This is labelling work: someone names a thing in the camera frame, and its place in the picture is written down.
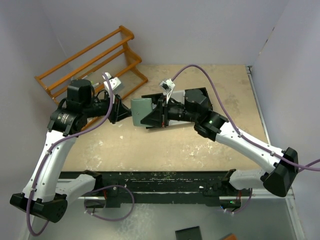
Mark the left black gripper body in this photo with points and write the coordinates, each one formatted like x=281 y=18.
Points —
x=113 y=117

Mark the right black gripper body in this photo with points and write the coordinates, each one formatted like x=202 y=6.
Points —
x=162 y=103

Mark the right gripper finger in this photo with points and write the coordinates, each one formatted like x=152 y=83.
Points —
x=154 y=98
x=155 y=118

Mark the mint green card holder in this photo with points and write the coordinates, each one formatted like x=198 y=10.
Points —
x=140 y=108

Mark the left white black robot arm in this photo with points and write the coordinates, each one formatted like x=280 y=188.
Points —
x=43 y=197

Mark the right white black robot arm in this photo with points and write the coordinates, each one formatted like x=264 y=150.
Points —
x=276 y=171

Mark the black bin with gold card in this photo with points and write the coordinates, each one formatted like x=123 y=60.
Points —
x=195 y=100

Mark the orange wooden rack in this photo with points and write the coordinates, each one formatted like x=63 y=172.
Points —
x=117 y=49

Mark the black square plate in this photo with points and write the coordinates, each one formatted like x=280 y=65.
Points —
x=191 y=233

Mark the orange brown object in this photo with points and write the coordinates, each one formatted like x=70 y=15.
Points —
x=230 y=236

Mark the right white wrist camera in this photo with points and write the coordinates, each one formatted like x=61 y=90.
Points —
x=168 y=86

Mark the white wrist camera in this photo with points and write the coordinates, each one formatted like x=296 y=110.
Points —
x=168 y=86
x=113 y=82

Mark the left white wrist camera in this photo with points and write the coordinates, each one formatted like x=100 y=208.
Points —
x=113 y=82

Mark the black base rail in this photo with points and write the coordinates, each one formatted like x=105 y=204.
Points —
x=208 y=188

